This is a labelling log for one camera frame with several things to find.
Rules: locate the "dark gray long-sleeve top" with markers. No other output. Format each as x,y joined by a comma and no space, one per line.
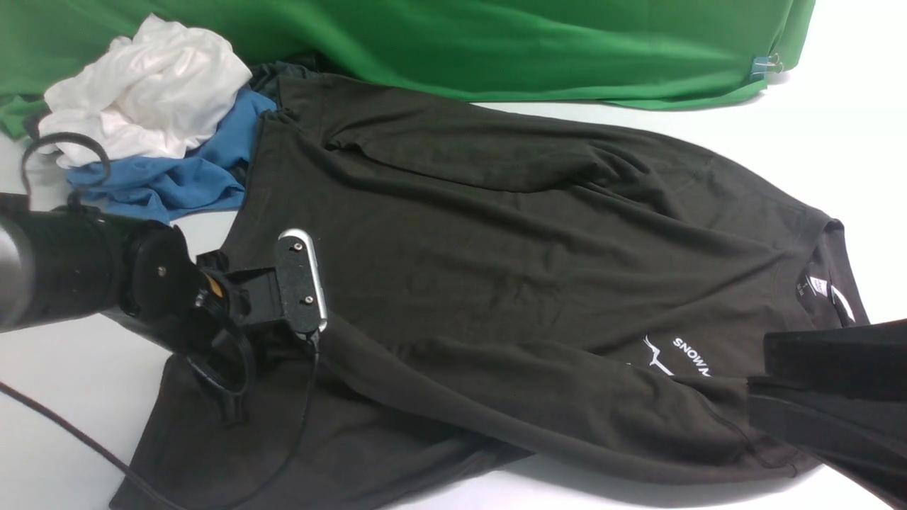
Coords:
502,285

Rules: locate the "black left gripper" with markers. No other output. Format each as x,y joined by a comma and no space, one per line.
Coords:
213,316

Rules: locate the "white crumpled garment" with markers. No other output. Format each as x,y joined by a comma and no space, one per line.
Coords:
161,93

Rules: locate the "blue binder clip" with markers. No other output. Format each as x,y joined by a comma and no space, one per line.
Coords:
762,66

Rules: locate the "dark teal garment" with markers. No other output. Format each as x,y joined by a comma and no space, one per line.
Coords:
265,77

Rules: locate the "blue crumpled garment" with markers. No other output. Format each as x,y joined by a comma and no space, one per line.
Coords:
210,178

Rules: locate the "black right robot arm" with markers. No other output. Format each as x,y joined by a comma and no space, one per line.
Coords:
839,395

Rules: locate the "green backdrop cloth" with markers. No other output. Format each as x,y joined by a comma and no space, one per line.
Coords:
651,55

